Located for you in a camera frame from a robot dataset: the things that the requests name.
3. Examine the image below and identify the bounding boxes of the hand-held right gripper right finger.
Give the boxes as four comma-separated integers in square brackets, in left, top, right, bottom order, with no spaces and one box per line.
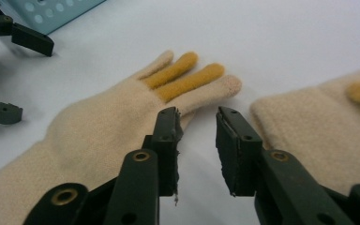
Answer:
[215,105,354,225]

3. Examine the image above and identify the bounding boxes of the turquoise plastic basket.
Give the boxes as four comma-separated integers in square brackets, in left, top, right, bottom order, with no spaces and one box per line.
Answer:
[0,0,108,36]

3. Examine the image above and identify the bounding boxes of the cream knit glove mustard fingers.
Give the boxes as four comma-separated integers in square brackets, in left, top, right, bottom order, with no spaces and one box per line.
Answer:
[248,66,360,197]
[0,50,244,225]

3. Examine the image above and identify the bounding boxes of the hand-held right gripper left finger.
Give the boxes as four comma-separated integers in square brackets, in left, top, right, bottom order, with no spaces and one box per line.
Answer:
[102,106,184,225]

